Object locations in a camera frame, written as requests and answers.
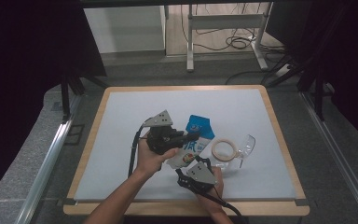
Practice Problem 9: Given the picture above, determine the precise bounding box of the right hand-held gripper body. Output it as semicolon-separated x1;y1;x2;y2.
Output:
175;161;217;195

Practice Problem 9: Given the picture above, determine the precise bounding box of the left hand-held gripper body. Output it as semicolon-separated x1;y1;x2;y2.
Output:
142;109;187;156

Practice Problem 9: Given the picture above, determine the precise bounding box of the blue and white pouch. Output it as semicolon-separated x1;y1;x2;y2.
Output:
166;114;216;171

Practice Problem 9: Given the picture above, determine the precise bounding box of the person's right hand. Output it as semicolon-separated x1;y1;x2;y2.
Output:
197;167;225;213

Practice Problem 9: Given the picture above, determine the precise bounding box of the person's left hand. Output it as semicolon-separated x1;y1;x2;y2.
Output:
135;136;180;180

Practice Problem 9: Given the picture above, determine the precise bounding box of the white table mat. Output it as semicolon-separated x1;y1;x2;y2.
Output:
74;88;297;202

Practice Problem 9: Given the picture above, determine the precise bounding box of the wooden table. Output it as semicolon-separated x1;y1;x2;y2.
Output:
62;84;310;217

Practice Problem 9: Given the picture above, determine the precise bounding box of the black tripod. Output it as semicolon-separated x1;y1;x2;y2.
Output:
260;54;335;122
60;66;108;124

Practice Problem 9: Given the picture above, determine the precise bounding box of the white power strip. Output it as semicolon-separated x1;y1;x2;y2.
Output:
274;63;292;78

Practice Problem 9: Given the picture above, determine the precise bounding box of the white cabinet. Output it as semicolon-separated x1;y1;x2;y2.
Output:
83;5;167;54

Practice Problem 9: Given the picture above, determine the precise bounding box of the dark curtain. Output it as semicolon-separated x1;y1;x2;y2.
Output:
265;0;358;153
0;0;107;206

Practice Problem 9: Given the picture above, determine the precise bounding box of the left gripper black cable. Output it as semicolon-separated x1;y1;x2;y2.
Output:
128;119;152;178

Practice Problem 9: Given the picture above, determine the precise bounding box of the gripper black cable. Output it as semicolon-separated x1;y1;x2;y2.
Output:
199;189;246;224
128;119;152;178

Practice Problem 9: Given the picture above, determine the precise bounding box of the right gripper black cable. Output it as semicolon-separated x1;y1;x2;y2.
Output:
199;189;246;224

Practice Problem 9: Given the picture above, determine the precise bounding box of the long black floor cable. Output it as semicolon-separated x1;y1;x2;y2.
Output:
225;69;264;86

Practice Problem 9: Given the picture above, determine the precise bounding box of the black square floor frame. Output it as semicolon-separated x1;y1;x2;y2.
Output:
63;124;85;146

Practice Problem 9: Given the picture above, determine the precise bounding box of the bundle of black floor cables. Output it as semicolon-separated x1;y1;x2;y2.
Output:
180;3;288;63

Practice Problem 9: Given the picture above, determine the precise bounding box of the aluminium floor rail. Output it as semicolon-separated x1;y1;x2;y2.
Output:
299;91;358;224
15;94;82;224

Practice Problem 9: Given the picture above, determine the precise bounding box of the white desk frame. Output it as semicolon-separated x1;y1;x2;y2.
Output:
186;3;269;73

